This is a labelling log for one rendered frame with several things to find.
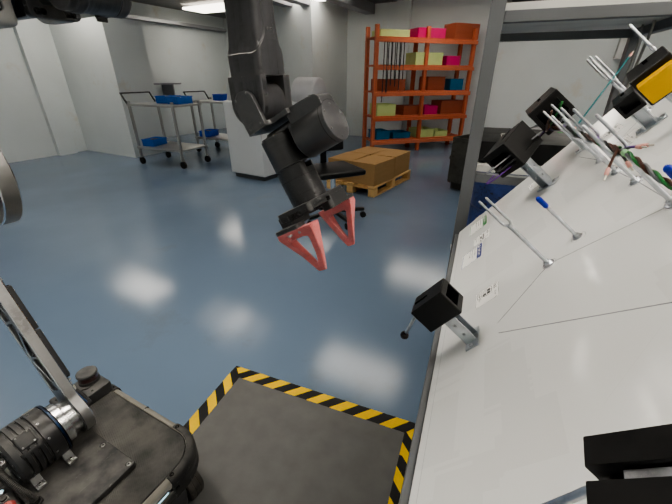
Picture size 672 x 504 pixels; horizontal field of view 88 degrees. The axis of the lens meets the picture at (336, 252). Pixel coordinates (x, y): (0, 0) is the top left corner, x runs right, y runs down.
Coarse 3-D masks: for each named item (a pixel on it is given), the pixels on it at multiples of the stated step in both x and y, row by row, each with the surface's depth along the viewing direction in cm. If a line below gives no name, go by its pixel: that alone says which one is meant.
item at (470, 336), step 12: (432, 288) 54; (444, 288) 52; (420, 300) 55; (432, 300) 51; (444, 300) 50; (456, 300) 52; (420, 312) 53; (432, 312) 52; (444, 312) 51; (456, 312) 51; (432, 324) 53; (456, 324) 53; (468, 324) 54; (408, 336) 58; (468, 336) 53; (468, 348) 53
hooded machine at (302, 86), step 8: (296, 80) 621; (304, 80) 612; (312, 80) 605; (320, 80) 615; (296, 88) 619; (304, 88) 610; (312, 88) 604; (320, 88) 620; (296, 96) 622; (304, 96) 614
